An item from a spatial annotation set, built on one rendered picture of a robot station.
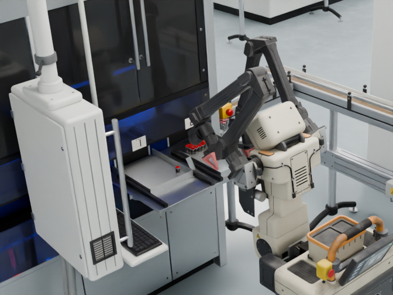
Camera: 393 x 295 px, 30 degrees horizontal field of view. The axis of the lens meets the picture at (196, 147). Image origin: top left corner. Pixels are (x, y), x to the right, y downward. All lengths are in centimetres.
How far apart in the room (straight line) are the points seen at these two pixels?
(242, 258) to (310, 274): 150
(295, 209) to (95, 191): 91
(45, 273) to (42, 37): 132
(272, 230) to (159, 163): 82
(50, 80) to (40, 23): 23
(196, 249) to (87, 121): 166
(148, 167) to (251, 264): 107
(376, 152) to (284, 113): 208
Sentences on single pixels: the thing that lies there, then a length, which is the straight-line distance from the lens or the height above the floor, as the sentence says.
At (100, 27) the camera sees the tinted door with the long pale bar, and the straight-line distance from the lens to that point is 341.
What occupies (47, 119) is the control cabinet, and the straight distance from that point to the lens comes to 288.
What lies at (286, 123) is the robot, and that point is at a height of 133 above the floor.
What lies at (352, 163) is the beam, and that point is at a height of 54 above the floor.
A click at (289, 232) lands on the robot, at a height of 81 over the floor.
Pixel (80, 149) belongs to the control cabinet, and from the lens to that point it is 283.
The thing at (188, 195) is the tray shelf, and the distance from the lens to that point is 350.
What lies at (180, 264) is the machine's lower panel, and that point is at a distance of 424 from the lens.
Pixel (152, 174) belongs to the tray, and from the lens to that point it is 369.
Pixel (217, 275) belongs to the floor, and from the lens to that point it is 442.
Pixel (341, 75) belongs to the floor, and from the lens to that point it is 712.
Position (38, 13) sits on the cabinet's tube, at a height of 191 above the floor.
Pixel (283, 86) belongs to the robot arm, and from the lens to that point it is 335.
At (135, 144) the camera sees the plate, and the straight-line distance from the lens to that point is 370.
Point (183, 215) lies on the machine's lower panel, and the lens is 409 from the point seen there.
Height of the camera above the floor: 268
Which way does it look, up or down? 27 degrees down
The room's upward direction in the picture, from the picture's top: 4 degrees counter-clockwise
